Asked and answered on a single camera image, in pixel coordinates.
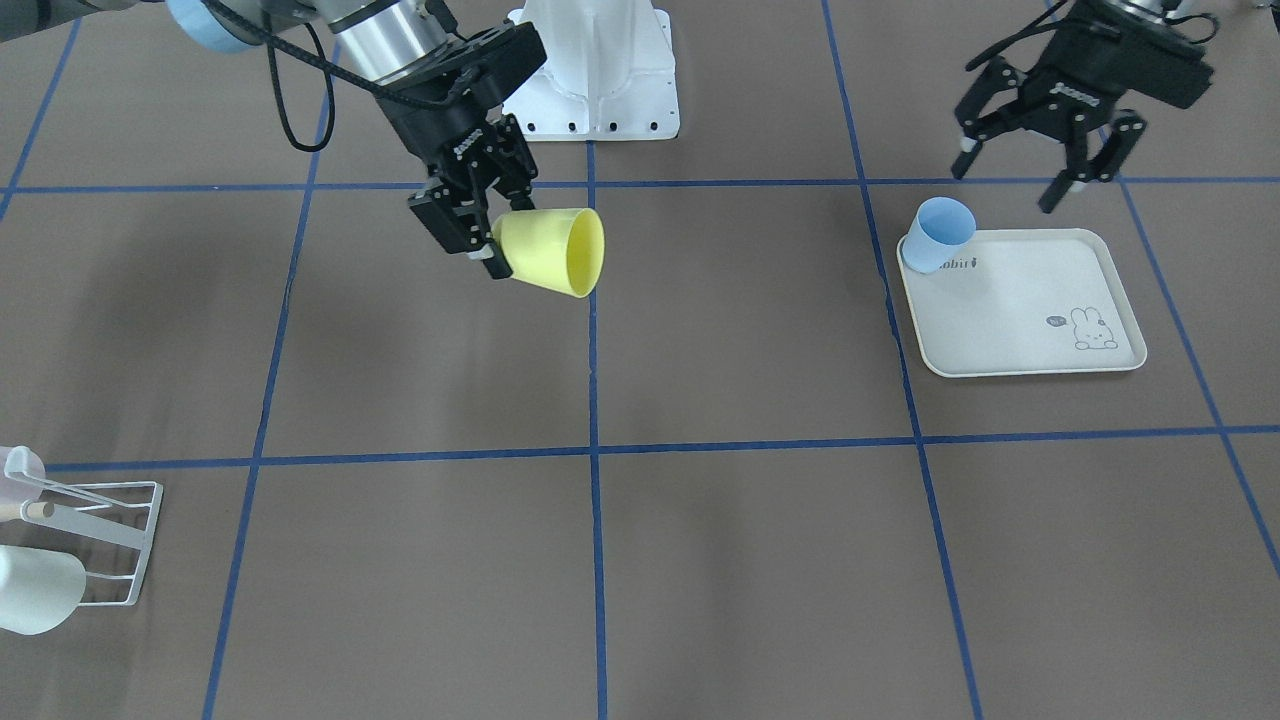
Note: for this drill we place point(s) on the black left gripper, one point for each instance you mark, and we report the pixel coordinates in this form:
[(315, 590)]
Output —
[(1062, 92)]

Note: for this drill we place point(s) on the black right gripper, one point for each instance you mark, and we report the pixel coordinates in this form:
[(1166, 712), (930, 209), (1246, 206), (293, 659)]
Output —
[(432, 124)]

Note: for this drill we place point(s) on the yellow plastic cup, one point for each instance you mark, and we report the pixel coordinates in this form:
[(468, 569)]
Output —
[(560, 250)]

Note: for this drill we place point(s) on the cream plastic cup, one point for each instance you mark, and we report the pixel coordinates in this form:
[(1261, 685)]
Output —
[(40, 589)]

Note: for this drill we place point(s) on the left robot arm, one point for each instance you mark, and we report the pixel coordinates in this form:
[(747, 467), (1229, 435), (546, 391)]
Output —
[(1023, 53)]

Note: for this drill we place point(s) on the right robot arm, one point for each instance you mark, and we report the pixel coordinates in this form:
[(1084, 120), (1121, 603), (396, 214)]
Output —
[(363, 44)]

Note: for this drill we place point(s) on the cream bunny serving tray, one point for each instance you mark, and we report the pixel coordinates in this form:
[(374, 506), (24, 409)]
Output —
[(1025, 302)]

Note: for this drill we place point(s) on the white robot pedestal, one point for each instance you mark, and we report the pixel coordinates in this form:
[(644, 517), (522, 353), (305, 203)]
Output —
[(610, 73)]

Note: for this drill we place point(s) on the white wire cup rack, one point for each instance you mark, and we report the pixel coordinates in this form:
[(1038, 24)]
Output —
[(110, 526)]

